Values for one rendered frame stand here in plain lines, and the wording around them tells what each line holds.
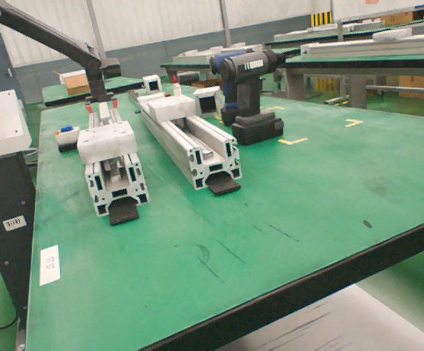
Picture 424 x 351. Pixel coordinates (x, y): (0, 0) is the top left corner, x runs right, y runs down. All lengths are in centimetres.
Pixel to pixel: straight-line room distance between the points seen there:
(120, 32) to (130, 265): 1218
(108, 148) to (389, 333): 89
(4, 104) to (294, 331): 131
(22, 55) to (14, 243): 1094
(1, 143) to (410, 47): 199
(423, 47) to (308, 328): 159
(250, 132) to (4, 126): 98
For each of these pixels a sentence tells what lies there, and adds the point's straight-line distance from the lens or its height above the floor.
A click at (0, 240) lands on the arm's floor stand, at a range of 166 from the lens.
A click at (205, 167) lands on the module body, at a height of 82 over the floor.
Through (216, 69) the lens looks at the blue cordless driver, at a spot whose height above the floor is 96.
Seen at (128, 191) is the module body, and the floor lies 81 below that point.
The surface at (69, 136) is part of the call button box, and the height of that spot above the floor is 83.
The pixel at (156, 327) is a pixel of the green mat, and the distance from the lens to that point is 44.
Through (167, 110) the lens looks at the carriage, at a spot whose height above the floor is 89.
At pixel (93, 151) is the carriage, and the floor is 89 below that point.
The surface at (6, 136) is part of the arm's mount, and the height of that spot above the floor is 84.
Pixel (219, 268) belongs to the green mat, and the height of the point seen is 78.
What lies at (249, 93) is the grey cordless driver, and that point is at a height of 90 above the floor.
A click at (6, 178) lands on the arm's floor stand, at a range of 158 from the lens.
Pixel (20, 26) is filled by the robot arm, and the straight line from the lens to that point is 133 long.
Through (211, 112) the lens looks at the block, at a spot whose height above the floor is 80.
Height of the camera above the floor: 106
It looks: 20 degrees down
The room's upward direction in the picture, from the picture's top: 10 degrees counter-clockwise
